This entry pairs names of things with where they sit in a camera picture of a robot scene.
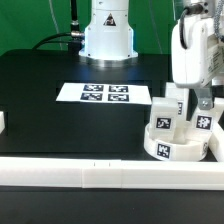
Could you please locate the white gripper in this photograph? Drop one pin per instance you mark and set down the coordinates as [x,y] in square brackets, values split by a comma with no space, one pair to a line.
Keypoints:
[200,62]

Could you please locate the paper sheet with markers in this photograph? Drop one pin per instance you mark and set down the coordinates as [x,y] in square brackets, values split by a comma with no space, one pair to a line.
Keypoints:
[104,93]

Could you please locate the white right barrier rail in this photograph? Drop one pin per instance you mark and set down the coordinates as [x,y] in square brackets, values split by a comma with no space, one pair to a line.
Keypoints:
[216,141]

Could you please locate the white barrier rail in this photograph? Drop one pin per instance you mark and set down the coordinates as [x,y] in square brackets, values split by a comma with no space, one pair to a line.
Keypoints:
[216,141]
[120,174]
[2,122]

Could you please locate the white left barrier rail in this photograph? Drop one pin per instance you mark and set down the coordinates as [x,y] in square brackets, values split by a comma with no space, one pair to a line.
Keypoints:
[2,122]

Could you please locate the white front barrier rail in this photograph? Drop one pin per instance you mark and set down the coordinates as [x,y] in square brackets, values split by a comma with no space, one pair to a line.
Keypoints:
[120,174]

